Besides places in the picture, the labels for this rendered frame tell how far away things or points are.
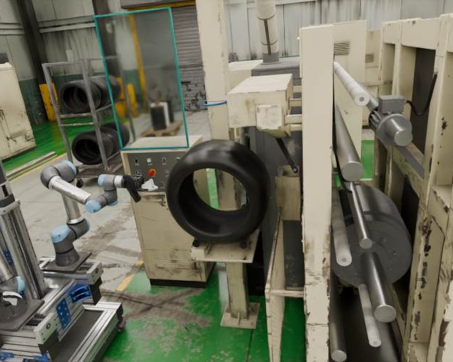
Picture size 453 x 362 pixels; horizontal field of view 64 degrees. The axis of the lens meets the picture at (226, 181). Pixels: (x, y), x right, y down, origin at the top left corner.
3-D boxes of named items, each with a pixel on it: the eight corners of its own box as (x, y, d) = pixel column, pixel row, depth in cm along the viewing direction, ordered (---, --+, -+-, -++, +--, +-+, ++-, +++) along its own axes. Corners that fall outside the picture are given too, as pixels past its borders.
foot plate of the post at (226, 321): (227, 302, 293) (226, 297, 292) (259, 304, 287) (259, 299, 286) (220, 326, 269) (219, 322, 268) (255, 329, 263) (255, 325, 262)
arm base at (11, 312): (-9, 321, 190) (-16, 306, 187) (11, 302, 204) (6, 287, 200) (14, 323, 187) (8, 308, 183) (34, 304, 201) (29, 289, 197)
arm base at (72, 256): (50, 266, 235) (47, 253, 231) (65, 253, 249) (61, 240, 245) (71, 267, 232) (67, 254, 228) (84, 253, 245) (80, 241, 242)
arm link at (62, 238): (50, 251, 234) (44, 233, 229) (66, 240, 245) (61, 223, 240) (63, 253, 229) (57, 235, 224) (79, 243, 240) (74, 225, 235)
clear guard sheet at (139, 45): (122, 149, 280) (94, 16, 245) (189, 147, 267) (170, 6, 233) (121, 150, 278) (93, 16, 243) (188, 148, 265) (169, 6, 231)
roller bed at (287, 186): (279, 207, 244) (277, 165, 233) (301, 207, 241) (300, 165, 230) (277, 220, 226) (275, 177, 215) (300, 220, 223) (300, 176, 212)
